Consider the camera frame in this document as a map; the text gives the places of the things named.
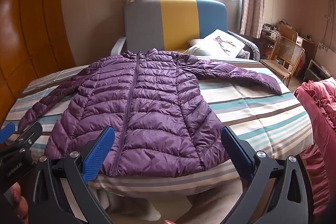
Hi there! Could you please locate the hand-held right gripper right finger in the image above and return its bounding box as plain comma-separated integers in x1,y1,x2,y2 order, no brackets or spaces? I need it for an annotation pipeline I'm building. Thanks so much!
221,126,308,224

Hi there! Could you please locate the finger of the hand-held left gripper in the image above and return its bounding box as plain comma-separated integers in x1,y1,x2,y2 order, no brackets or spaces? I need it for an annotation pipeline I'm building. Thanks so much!
14,122,43,148
0,123,16,151

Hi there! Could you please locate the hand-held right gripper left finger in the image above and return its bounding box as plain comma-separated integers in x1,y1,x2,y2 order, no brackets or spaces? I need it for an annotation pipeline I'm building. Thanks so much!
29,125,115,224

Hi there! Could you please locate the purple puffer jacket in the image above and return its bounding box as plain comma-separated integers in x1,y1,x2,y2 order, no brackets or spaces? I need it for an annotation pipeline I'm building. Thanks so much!
18,49,283,178

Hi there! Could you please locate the person's left hand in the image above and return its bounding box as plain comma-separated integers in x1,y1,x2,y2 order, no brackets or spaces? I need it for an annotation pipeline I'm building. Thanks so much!
3,183,29,224

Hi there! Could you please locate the striped bed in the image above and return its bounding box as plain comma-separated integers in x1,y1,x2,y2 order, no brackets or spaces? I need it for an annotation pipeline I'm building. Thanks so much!
0,58,313,197

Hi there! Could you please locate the red ruffled blanket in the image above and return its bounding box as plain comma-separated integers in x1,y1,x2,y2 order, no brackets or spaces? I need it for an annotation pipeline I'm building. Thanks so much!
293,76,336,215

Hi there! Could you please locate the wooden wardrobe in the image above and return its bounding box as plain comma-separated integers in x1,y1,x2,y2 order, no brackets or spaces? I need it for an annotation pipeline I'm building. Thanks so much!
0,0,88,111

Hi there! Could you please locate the rattan chair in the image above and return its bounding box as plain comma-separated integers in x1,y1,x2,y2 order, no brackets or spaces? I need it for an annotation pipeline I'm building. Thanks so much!
260,35,305,87

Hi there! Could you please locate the white deer print pillow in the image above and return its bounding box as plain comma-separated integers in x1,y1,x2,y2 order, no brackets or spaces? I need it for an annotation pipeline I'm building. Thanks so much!
199,29,246,58

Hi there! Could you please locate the grey white box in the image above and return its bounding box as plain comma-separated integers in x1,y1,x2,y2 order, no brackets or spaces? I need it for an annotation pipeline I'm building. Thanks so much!
304,59,332,83

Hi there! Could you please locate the plain pale pillow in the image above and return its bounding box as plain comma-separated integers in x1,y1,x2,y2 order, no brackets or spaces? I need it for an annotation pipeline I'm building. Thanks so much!
184,39,210,56

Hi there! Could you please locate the cluttered desk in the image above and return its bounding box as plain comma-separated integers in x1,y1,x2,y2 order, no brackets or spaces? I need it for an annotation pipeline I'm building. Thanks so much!
259,19,314,49

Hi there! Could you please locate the white leaf decorated board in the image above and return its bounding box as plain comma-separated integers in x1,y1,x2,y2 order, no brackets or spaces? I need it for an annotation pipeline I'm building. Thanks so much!
314,41,334,67

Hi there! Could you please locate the grey yellow blue headboard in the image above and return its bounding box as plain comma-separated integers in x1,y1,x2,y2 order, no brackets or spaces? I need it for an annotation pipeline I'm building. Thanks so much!
111,0,261,60

